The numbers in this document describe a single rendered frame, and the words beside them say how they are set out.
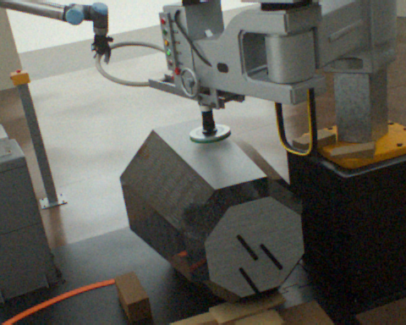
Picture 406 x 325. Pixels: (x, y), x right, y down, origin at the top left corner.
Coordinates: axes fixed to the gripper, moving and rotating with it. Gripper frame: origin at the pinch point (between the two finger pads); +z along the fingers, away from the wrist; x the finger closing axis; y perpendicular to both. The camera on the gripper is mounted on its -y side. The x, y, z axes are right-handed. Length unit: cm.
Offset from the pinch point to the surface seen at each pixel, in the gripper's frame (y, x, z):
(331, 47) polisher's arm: 42, 136, -72
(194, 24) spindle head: 36, 71, -61
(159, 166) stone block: 55, 67, 14
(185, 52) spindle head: 40, 69, -47
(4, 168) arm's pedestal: 75, -18, 38
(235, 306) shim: 102, 131, 37
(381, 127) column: 6, 166, -19
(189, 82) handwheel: 51, 77, -40
